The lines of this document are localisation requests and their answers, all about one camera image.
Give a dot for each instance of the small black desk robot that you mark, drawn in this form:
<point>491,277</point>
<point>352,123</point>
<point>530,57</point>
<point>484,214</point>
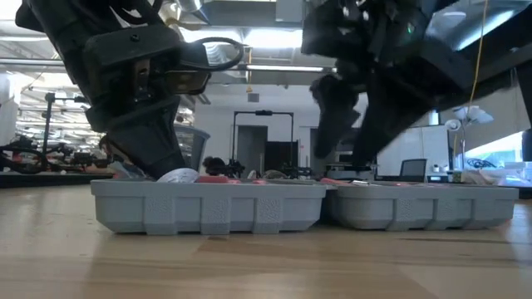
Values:
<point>234,168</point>

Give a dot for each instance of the person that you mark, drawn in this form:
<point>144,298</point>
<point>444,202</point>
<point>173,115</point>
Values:
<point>109,147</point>
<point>214,165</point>

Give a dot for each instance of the grey ceiling box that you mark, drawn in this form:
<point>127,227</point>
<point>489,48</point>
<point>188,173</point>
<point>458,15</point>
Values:
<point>289,10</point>

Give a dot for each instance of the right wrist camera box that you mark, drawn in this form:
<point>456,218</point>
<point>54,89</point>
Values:
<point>332,29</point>

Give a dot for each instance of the white board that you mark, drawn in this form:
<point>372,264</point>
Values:
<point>415,151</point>

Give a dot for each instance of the long ceiling light bar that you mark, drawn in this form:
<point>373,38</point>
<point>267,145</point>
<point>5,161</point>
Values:
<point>282,67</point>

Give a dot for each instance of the black display screen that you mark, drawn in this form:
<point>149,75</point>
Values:
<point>282,151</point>

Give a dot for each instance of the dark equipment rack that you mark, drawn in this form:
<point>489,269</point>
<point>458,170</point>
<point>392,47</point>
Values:
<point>345,168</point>

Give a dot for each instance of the black metal table frame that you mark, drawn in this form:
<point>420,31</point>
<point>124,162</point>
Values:
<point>50,179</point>

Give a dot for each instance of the black background robot arm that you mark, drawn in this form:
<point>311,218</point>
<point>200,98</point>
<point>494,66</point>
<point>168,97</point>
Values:
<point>25,160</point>

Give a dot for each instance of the grey wall vent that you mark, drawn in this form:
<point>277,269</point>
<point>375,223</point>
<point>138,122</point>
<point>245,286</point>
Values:
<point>253,97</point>

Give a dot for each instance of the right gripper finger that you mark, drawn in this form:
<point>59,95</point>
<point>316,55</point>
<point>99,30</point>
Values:
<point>336,108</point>
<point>386,116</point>

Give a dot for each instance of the light grey mesh office chair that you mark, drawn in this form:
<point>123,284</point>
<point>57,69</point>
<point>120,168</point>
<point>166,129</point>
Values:
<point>195,145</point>

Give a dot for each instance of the grey plastic tool case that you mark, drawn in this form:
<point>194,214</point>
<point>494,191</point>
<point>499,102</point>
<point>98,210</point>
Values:
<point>208,207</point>

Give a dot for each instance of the white multi-head floor lamp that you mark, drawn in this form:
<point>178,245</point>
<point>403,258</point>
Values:
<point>474,114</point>

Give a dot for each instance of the black gantry frame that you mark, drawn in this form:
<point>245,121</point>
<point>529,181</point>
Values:
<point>48,124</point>
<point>264,112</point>

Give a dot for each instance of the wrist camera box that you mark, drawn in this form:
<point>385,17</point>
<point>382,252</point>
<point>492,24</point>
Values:
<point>187,70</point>
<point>332,29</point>

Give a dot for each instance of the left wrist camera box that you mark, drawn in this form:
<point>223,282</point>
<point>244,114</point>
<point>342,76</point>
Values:
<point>187,70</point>

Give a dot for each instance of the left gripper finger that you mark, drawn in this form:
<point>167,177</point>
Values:
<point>154,141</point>

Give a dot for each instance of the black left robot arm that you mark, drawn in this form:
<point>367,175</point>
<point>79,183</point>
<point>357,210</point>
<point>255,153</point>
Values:
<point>62,25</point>

